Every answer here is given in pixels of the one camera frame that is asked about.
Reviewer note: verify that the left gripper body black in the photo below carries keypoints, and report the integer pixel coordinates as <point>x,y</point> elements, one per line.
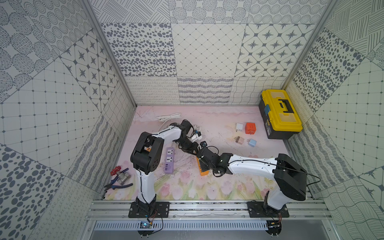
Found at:
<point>186,142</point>

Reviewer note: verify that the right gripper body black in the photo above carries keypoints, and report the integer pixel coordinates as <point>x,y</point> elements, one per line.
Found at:
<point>205,168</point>

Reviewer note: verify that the small orange power strip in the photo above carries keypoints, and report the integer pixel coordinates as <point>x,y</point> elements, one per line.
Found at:
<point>204,171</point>

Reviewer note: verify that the purple power strip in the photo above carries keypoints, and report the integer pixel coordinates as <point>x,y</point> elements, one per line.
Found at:
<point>169,164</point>

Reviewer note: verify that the pink charger plug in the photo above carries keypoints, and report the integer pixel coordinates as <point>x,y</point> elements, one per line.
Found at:
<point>239,140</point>

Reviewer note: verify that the blue charger plug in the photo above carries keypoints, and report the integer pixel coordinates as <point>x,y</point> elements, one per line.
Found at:
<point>252,142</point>

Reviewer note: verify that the white charger plug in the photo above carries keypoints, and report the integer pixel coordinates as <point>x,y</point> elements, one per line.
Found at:
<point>239,127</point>

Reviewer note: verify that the red cube adapter plug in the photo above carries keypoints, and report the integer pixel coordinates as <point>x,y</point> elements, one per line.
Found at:
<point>250,128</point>

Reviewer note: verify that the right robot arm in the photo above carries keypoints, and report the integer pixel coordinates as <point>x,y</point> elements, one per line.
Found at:
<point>290,177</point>

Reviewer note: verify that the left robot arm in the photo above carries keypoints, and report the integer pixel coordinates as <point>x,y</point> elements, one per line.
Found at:
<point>147,154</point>

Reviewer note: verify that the yellow black toolbox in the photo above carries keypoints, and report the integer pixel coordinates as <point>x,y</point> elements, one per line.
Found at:
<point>281,120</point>

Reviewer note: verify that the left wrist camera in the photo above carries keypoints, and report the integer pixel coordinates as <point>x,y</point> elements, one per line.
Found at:
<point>196,134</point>

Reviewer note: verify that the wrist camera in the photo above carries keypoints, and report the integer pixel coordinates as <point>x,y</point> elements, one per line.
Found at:
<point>203,144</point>
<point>196,134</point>

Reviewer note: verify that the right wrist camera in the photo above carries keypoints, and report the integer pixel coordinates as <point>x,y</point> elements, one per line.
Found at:
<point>203,144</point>

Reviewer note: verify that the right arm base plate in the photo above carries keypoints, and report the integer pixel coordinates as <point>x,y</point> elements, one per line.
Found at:
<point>258,209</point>

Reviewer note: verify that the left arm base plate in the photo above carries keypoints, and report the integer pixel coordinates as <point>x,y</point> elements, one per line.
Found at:
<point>155,209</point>

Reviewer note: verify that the aluminium mounting rail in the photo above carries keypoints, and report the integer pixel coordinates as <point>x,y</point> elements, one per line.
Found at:
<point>208,210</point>

